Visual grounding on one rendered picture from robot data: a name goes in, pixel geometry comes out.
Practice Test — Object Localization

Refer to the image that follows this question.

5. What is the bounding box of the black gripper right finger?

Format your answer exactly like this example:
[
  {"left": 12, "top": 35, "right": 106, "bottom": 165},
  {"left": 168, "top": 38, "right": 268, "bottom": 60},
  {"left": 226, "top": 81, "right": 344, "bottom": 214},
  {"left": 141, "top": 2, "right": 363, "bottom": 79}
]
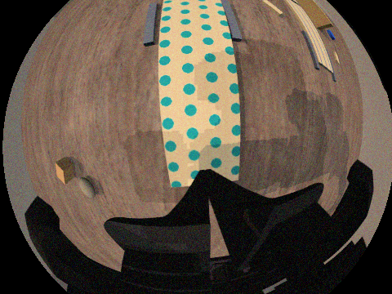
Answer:
[{"left": 205, "top": 169, "right": 324, "bottom": 271}]

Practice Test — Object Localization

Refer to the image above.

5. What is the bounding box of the small orange-brown cube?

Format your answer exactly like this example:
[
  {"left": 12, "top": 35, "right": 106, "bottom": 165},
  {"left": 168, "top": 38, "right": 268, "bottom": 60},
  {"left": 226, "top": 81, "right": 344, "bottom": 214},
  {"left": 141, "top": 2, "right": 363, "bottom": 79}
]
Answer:
[{"left": 56, "top": 157, "right": 74, "bottom": 184}]

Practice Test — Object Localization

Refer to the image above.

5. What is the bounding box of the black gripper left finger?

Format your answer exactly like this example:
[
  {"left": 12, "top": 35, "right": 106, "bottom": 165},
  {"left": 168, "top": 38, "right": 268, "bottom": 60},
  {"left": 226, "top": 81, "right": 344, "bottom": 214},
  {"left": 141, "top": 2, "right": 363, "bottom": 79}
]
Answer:
[{"left": 104, "top": 170, "right": 212, "bottom": 273}]

